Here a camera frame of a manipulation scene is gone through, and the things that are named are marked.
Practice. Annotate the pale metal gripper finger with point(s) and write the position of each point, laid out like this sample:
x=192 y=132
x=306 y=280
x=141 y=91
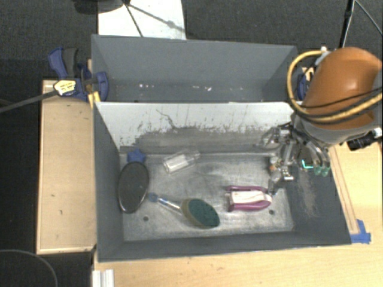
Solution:
x=288 y=175
x=274 y=184

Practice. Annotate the purple and white tool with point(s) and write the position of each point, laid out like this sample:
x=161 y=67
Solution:
x=248 y=198

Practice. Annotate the clear glass bottle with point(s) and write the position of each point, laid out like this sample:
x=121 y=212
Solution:
x=181 y=161

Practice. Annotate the grey metal bin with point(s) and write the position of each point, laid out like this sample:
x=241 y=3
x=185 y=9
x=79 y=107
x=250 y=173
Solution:
x=191 y=70

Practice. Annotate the pale wood board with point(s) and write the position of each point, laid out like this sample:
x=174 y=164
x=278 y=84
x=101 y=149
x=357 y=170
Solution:
x=66 y=172

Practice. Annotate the black cylinder on white bracket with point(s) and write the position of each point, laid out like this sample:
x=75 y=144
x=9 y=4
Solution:
x=360 y=142

